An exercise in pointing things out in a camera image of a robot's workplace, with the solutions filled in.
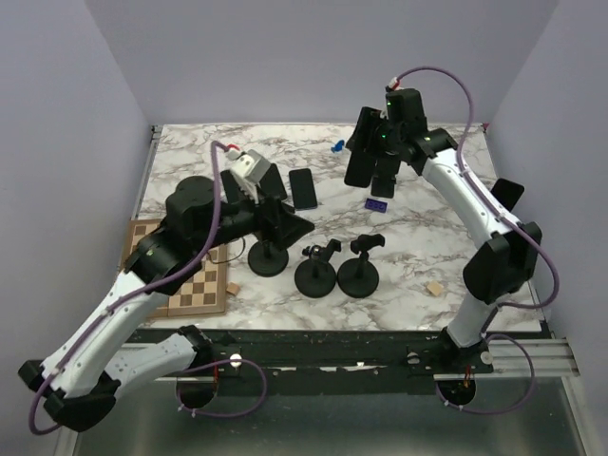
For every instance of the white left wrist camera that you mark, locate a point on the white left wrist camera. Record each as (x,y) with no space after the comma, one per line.
(248,170)

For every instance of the black smartphone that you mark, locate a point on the black smartphone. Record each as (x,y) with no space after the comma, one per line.
(271,184)
(360,168)
(507,193)

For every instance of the blue-edged smartphone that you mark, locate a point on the blue-edged smartphone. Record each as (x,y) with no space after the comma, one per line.
(302,188)

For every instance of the wooden chessboard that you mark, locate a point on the wooden chessboard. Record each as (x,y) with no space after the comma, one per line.
(203,294)

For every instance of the tall black round phone stand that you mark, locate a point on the tall black round phone stand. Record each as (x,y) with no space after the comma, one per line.
(357,277)

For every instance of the black folding phone stand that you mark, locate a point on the black folding phone stand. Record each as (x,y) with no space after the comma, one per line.
(384,178)

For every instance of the black round-base phone stand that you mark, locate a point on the black round-base phone stand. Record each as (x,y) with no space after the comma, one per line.
(266,260)

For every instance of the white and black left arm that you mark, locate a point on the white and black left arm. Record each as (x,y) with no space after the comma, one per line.
(80,383)

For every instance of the small wooden block near chessboard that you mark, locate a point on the small wooden block near chessboard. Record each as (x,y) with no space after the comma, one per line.
(232,288)

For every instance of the purple rectangular plate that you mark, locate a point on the purple rectangular plate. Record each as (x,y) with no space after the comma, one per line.
(376,205)

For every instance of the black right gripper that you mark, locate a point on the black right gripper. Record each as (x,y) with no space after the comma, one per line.
(366,122)

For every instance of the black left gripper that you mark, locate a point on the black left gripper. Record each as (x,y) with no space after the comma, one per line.
(278,222)

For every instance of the small wooden block right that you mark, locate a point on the small wooden block right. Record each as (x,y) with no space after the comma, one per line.
(435,288)

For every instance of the black mounting rail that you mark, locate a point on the black mounting rail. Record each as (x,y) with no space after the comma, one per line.
(335,346)

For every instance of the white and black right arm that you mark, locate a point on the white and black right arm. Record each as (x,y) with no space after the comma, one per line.
(506,256)

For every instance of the blue plastic piece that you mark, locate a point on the blue plastic piece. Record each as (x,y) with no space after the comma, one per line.
(338,146)

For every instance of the teal smartphone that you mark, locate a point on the teal smartphone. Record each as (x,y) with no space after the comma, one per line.
(231,188)

